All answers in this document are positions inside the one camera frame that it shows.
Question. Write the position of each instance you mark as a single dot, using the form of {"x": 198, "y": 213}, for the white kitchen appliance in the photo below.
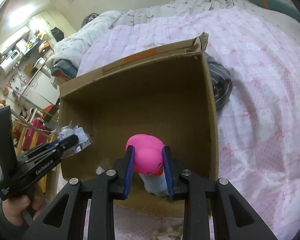
{"x": 10, "y": 61}

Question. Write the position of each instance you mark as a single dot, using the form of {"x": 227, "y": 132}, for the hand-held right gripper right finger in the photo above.
{"x": 168, "y": 172}

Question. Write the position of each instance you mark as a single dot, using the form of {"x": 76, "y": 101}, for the pink bow-print blanket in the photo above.
{"x": 260, "y": 92}

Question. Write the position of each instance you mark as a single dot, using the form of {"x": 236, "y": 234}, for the pink rubber duck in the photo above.
{"x": 147, "y": 155}

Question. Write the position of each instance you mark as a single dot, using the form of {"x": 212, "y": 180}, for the red suitcase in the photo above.
{"x": 38, "y": 132}

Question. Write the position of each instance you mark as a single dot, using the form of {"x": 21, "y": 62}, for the dark striped cloth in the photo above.
{"x": 220, "y": 82}

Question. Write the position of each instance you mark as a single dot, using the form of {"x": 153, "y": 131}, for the black hanging bag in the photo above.
{"x": 57, "y": 33}

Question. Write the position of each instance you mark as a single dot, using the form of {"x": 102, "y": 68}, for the dark patterned bag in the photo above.
{"x": 90, "y": 18}

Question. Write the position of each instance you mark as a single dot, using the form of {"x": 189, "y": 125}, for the brown cardboard box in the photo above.
{"x": 140, "y": 100}

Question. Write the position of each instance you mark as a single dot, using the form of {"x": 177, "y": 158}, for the cream scrunchie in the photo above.
{"x": 168, "y": 233}

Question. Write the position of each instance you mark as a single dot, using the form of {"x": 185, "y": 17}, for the orange box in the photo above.
{"x": 43, "y": 46}

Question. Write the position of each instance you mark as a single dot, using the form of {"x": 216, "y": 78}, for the person's left hand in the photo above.
{"x": 16, "y": 210}

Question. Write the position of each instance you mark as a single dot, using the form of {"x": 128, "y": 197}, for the grey-white printed duvet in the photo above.
{"x": 102, "y": 35}

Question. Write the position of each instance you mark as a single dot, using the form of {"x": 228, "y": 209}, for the clear plastic packet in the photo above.
{"x": 81, "y": 136}

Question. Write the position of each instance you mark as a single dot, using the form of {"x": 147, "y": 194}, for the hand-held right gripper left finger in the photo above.
{"x": 130, "y": 170}

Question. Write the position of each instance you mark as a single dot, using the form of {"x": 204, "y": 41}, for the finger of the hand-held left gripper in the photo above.
{"x": 61, "y": 154}
{"x": 71, "y": 140}

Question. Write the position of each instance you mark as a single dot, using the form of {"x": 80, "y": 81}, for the teal headboard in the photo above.
{"x": 272, "y": 2}

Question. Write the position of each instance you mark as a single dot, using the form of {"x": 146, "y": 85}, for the person's left forearm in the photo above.
{"x": 2, "y": 226}

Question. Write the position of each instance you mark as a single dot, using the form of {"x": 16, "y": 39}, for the light blue fluffy scrunchie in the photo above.
{"x": 155, "y": 185}

